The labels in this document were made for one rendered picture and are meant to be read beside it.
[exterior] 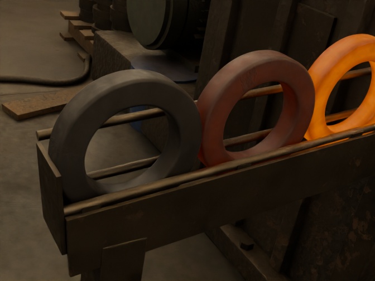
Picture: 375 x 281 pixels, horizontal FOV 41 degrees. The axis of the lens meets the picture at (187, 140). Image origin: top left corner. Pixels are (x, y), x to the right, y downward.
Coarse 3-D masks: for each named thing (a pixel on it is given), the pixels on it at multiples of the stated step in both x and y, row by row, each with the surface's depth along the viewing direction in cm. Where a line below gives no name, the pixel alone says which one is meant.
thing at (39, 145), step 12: (36, 144) 56; (48, 156) 54; (48, 168) 53; (48, 180) 54; (60, 180) 51; (48, 192) 55; (60, 192) 52; (48, 204) 57; (60, 204) 52; (48, 216) 58; (60, 216) 53; (60, 228) 54; (60, 240) 55; (60, 252) 56
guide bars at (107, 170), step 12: (348, 72) 80; (360, 72) 81; (252, 96) 71; (156, 108) 64; (108, 120) 61; (120, 120) 61; (132, 120) 62; (36, 132) 57; (48, 132) 57; (264, 132) 73; (228, 144) 70; (156, 156) 65; (108, 168) 62; (120, 168) 63; (132, 168) 63; (144, 168) 65; (96, 180) 61
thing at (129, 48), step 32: (128, 0) 208; (160, 0) 185; (192, 0) 186; (96, 32) 232; (128, 32) 238; (160, 32) 188; (192, 32) 194; (96, 64) 235; (128, 64) 205; (192, 64) 200; (192, 96) 180; (160, 128) 187
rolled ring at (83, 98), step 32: (96, 96) 51; (128, 96) 53; (160, 96) 55; (64, 128) 51; (96, 128) 52; (192, 128) 59; (64, 160) 52; (160, 160) 63; (192, 160) 62; (64, 192) 54; (96, 192) 57
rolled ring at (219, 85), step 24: (240, 72) 59; (264, 72) 61; (288, 72) 63; (216, 96) 60; (240, 96) 61; (288, 96) 68; (312, 96) 68; (216, 120) 61; (288, 120) 70; (216, 144) 63; (264, 144) 71; (288, 144) 70
